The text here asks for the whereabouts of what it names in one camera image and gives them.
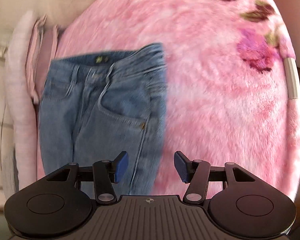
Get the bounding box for blue denim jeans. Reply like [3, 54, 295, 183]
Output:
[39, 43, 167, 195]

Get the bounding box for pink floral fleece blanket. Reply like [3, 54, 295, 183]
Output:
[55, 0, 300, 199]

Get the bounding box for lilac striped quilt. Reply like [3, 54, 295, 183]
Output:
[2, 10, 60, 190]

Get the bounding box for white cylindrical bed fitting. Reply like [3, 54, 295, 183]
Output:
[283, 57, 300, 99]

